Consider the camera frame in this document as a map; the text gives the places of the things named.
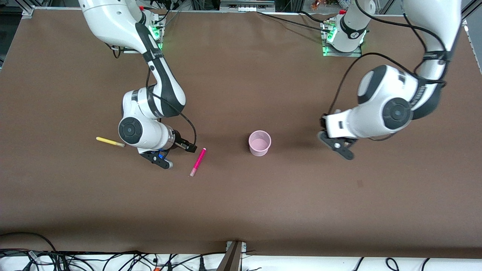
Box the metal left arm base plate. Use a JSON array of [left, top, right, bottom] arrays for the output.
[[321, 21, 363, 58]]

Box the long thin black cable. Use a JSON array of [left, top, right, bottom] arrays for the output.
[[257, 11, 332, 32]]

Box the black looping floor cable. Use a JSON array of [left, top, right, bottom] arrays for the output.
[[0, 232, 57, 252]]

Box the short thin black cable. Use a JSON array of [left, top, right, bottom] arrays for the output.
[[299, 11, 328, 23]]

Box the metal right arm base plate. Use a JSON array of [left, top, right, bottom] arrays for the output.
[[122, 13, 165, 54]]

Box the pink marker pen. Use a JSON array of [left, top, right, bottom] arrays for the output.
[[189, 148, 207, 177]]

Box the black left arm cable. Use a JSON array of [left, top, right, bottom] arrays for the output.
[[326, 53, 418, 115]]

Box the metal frame post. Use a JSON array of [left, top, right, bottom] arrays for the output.
[[218, 241, 247, 271]]

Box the pink plastic cup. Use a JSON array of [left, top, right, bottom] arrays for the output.
[[248, 130, 272, 157]]

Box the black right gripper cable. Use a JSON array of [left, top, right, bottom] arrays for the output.
[[149, 90, 197, 147]]

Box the yellow marker pen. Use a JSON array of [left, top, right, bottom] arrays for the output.
[[96, 136, 125, 148]]

